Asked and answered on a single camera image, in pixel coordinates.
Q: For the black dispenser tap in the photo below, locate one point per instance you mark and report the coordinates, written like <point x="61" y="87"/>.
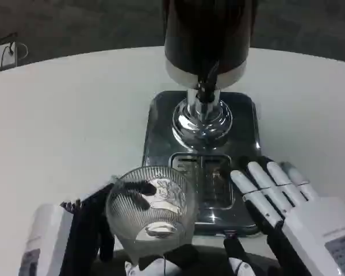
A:
<point x="206" y="86"/>

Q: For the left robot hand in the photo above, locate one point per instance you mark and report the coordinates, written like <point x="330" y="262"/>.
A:
<point x="83" y="224"/>

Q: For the dark drink dispenser steel base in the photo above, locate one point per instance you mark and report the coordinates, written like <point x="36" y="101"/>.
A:
<point x="207" y="28"/>

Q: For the white power strip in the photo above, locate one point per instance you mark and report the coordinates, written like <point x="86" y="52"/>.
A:
<point x="0" y="56"/>

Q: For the clear ribbed glass cup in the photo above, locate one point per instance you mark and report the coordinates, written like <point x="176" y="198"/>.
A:
<point x="172" y="214"/>

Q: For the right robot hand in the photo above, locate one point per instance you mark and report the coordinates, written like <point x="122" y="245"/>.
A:
<point x="304" y="230"/>

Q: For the steel drip tray with grid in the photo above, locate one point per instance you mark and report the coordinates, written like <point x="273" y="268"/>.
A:
<point x="216" y="187"/>

